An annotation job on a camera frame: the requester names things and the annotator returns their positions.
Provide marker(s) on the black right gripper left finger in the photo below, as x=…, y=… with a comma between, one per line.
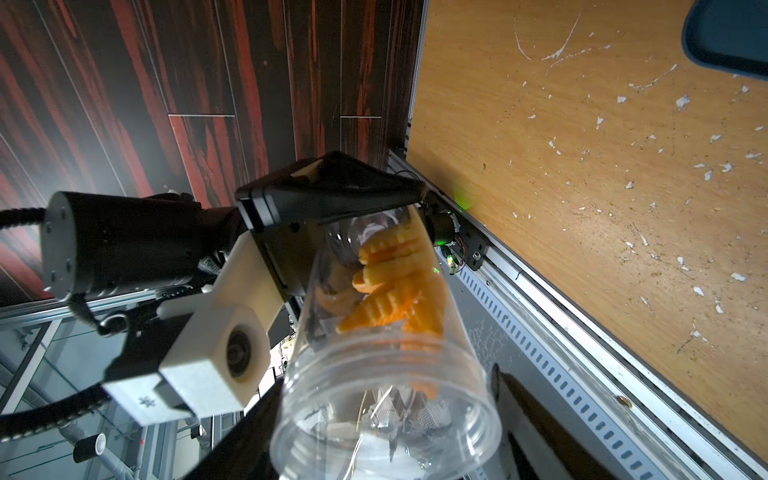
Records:
x=244, y=452

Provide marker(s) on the yellow ridged corn snack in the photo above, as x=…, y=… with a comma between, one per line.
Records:
x=399, y=241

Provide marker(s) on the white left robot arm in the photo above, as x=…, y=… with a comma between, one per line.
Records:
x=194, y=289

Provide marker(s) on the orange round snack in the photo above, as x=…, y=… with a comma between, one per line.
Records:
x=419, y=306

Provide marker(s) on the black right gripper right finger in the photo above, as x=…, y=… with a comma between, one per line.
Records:
x=540, y=446

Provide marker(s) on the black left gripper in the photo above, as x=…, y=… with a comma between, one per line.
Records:
x=324, y=190

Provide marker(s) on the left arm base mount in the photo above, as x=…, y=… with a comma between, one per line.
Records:
x=451, y=230

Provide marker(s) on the blue plastic tray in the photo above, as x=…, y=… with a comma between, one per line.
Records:
x=728, y=36

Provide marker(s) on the clear jar with yellow snacks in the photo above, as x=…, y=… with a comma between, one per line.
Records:
x=379, y=403

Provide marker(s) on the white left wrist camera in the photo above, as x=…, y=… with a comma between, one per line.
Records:
x=204, y=355

